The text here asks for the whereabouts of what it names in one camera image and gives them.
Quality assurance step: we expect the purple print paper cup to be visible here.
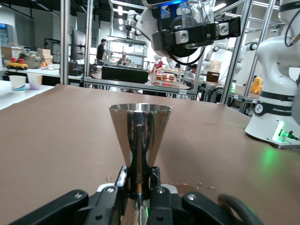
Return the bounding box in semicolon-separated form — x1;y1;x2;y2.
27;72;44;91

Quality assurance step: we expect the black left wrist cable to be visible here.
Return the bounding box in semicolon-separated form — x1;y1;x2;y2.
217;194;264;225

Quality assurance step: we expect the wire rack with bread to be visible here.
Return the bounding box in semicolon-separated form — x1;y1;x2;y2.
151;67;184;86

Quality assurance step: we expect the clear glass shaker cup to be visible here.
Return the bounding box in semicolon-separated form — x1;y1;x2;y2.
179;0;216;50

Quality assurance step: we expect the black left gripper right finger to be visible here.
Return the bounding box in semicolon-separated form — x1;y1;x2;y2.
147;165;237;225

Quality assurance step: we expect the black monitor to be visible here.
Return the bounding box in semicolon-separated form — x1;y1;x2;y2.
71;28;87;61

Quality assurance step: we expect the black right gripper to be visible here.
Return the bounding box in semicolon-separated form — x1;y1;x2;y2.
152;4;242;59

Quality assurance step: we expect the person in grey shirt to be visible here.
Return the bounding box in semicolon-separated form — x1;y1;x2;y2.
185;63;199;85

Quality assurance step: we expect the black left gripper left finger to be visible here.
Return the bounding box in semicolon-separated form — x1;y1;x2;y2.
9;165;128;225

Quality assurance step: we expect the black rectangular box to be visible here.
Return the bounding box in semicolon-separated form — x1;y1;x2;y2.
101;65;149;84

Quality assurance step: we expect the aluminium frame post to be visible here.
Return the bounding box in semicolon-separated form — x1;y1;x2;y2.
219;0;254;104
60;0;71;85
84;0;94;78

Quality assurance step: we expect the blue print paper cup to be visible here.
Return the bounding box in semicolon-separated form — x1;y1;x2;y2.
8;75;27;94

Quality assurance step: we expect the brown table mat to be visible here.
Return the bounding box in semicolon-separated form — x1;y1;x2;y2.
0;83;300;225

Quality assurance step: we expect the yellow toy truck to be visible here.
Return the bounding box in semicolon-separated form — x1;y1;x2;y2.
6;57;29;71

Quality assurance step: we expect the cardboard box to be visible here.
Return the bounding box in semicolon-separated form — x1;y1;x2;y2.
36;48;54;65

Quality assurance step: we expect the yellow plush toy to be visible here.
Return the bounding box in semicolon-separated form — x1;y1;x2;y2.
249;76;263;95

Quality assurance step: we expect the person in black shirt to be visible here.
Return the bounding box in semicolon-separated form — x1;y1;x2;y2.
96;38;107;66

